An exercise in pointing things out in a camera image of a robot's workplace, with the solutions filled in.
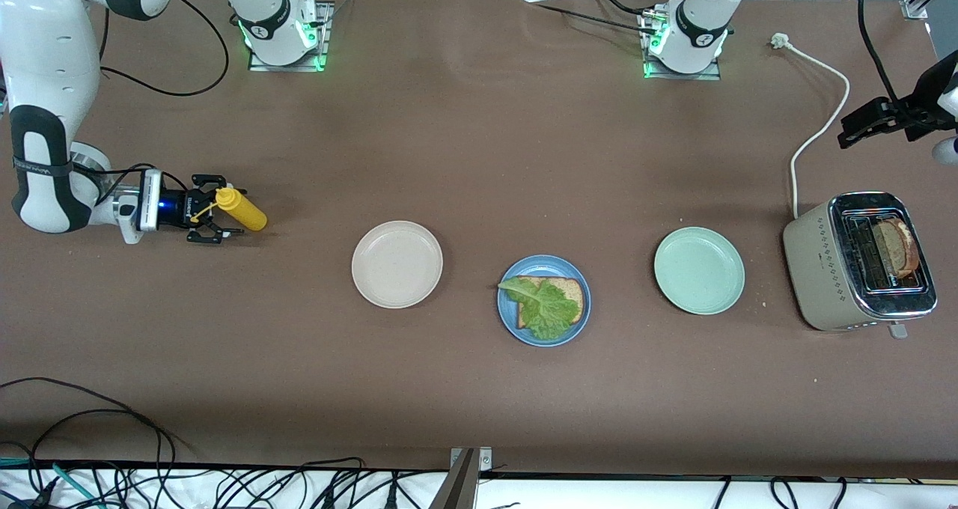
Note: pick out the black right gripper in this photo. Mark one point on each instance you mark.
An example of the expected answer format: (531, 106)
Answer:
(179, 205)

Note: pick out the blue round plate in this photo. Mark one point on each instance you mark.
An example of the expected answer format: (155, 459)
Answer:
(509, 318)

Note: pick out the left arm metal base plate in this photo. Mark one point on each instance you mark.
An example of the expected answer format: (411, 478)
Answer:
(681, 76)

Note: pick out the beige chrome toaster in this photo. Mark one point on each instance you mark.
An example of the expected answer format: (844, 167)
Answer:
(819, 269)

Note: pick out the brown bread slice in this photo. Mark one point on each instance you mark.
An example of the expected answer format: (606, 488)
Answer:
(570, 288)
(894, 251)

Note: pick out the metal table bracket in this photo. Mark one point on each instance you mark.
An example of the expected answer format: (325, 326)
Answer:
(468, 479)

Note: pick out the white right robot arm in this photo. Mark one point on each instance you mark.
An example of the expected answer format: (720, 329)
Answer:
(45, 60)

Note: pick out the white round plate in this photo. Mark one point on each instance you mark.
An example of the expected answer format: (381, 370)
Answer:
(397, 264)

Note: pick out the yellow squeeze bottle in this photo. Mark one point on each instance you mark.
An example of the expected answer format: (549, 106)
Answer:
(243, 209)

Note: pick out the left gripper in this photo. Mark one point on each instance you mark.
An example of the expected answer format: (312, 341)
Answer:
(914, 108)

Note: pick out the green round plate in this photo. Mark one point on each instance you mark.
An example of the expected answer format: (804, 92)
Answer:
(699, 270)

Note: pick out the green lettuce leaf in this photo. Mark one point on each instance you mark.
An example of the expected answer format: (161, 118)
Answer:
(546, 311)

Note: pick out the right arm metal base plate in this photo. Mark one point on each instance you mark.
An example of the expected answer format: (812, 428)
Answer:
(288, 67)

